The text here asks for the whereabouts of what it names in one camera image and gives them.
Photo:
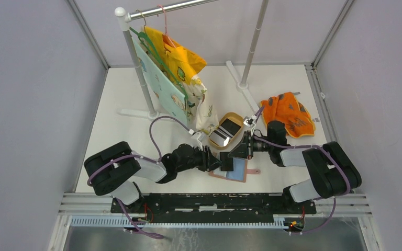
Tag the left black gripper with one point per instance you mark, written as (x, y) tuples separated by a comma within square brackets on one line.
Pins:
[(209, 162)]

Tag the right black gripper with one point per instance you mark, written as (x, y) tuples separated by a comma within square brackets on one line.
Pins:
[(243, 150)]

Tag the black credit card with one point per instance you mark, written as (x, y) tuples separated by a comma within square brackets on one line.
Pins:
[(226, 162)]

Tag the white black-striped credit card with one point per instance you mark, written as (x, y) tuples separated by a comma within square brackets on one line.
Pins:
[(220, 137)]

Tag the yellow oval tray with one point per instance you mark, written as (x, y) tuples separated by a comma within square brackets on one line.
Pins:
[(233, 124)]

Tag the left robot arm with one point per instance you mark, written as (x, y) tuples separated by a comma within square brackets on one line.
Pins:
[(110, 170)]

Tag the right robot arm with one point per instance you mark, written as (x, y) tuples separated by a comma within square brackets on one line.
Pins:
[(331, 172)]

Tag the cream printed garment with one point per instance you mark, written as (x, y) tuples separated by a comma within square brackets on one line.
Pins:
[(201, 110)]

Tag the orange patterned cloth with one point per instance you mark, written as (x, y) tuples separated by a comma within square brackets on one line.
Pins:
[(286, 109)]

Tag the light green printed garment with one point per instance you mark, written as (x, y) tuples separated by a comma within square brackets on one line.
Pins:
[(171, 99)]

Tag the yellow garment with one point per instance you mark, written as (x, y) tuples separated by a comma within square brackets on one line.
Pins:
[(182, 63)]

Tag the pink clothes hanger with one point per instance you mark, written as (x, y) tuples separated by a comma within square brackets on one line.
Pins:
[(166, 24)]

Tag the green clothes hanger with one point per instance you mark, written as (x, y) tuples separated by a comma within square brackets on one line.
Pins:
[(148, 44)]

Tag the white metal clothes rack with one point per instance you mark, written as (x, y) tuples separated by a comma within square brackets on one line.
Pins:
[(124, 19)]

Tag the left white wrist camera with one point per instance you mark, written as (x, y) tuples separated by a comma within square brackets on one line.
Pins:
[(197, 138)]

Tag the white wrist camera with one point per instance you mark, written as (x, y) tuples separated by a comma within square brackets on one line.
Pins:
[(197, 138), (250, 122)]

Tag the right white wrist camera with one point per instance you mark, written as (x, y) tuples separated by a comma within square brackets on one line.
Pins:
[(250, 122)]

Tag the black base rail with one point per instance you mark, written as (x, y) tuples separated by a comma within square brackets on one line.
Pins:
[(217, 207)]

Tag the white perforated cable tray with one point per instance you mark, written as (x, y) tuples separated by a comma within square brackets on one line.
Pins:
[(123, 222)]

